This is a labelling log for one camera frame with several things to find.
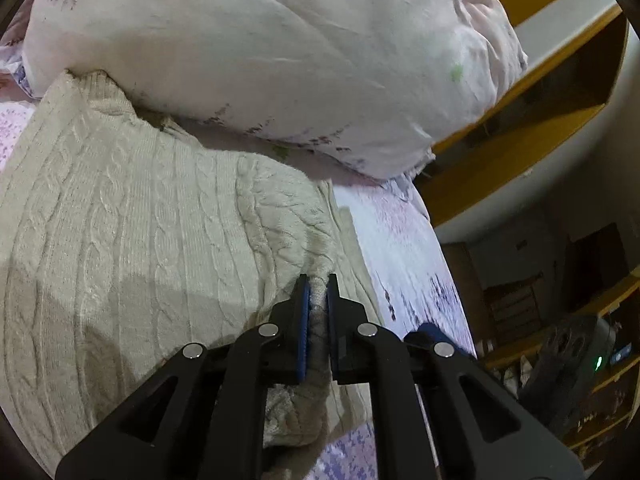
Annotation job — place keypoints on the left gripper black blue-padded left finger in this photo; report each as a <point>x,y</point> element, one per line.
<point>201,415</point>

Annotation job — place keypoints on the white floral pillow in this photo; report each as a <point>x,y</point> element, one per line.
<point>374,84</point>

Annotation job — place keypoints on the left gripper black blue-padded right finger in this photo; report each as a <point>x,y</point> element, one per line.
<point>363,353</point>

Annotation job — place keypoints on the floral bed sheet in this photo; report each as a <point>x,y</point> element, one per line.
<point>410,259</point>

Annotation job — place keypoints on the yellow wooden bed frame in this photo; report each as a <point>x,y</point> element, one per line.
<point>575,52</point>

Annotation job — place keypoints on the wooden shelf with clutter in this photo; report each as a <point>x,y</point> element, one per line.
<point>614,297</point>

